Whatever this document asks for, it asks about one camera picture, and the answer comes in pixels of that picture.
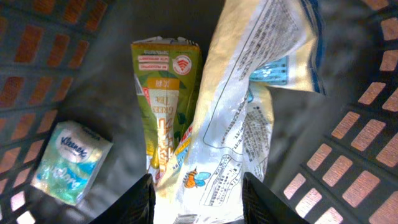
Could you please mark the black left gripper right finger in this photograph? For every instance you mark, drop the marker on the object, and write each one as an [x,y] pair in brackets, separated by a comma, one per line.
[261,205]

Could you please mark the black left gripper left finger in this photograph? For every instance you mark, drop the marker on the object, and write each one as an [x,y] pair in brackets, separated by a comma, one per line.
[136,205]

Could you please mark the grey plastic basket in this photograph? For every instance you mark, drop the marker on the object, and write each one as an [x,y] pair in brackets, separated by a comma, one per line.
[52,72]

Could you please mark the cream snack bag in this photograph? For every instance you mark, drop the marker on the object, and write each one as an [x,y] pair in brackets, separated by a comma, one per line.
[256,45]

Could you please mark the Kleenex tissue pack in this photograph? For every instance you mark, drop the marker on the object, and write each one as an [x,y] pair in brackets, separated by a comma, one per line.
[71,162]

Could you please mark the green tea carton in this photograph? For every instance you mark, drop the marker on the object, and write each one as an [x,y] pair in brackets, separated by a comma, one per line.
[167,75]

